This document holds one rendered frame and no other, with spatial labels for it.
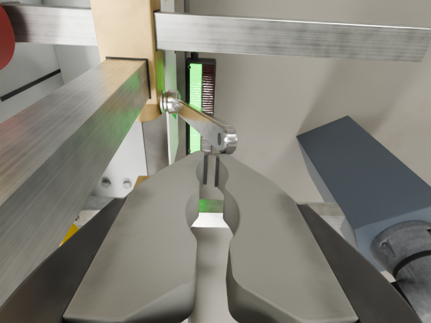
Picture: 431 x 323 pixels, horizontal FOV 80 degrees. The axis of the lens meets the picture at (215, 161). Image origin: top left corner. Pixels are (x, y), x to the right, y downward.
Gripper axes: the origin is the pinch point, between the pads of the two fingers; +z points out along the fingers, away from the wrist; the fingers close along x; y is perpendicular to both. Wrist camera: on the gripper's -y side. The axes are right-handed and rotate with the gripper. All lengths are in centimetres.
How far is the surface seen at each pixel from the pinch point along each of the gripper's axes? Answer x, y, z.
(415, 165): 110, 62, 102
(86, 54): -22.0, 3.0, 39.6
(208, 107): 0.0, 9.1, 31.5
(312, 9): 39, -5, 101
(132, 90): -5.9, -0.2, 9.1
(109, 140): -5.9, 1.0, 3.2
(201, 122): -0.6, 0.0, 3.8
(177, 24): -3.1, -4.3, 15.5
